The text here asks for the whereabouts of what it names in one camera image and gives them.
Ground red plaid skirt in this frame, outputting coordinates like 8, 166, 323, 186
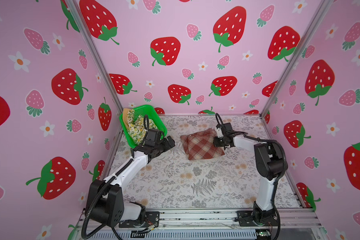
180, 128, 225, 161

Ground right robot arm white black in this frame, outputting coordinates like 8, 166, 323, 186
214, 113, 288, 226

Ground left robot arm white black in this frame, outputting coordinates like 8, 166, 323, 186
81, 115, 175, 240

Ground yellow lemon print skirt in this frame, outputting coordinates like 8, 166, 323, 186
127, 109, 148, 145

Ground green plastic basket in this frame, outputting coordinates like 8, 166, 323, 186
119, 105, 167, 148

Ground tan cloth in basket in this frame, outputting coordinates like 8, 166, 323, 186
122, 108, 131, 129

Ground green circuit board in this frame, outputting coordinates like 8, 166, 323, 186
256, 230, 272, 240

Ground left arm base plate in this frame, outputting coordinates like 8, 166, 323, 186
118, 211, 160, 229

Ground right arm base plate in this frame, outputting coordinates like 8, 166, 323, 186
234, 210, 280, 227

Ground aluminium mounting rail frame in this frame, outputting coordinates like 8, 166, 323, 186
67, 207, 328, 240

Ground left aluminium corner post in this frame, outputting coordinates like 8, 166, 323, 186
67, 0, 123, 115

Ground aluminium corner post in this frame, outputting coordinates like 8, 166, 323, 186
260, 0, 333, 120
67, 0, 123, 115

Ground right aluminium corner post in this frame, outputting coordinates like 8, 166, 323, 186
260, 0, 333, 120

